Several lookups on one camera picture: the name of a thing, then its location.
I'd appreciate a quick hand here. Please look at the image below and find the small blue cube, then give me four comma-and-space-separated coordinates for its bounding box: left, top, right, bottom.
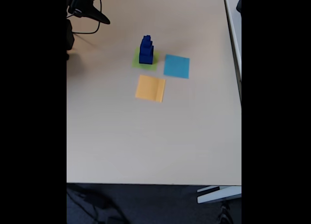
140, 39, 153, 50

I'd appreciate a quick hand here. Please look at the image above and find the large blue cube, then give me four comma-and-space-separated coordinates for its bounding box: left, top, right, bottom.
139, 53, 155, 65

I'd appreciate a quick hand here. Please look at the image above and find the green paper square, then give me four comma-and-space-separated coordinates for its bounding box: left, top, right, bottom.
132, 49, 160, 70

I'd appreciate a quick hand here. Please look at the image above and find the orange paper square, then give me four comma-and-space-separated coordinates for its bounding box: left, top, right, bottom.
135, 74, 166, 103

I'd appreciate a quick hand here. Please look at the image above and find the light blue paper square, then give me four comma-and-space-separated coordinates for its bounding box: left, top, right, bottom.
163, 54, 190, 80

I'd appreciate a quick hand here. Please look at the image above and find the white adjacent table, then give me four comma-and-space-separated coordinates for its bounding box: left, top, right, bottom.
223, 0, 242, 103

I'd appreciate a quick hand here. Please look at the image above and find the white table foot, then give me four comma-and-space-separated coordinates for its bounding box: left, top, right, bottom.
196, 185, 242, 205

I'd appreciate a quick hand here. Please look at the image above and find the black chair base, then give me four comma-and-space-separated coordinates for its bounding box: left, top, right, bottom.
217, 201, 235, 224

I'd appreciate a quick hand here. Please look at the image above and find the black floor cable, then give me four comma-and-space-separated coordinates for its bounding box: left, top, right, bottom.
67, 186, 127, 224

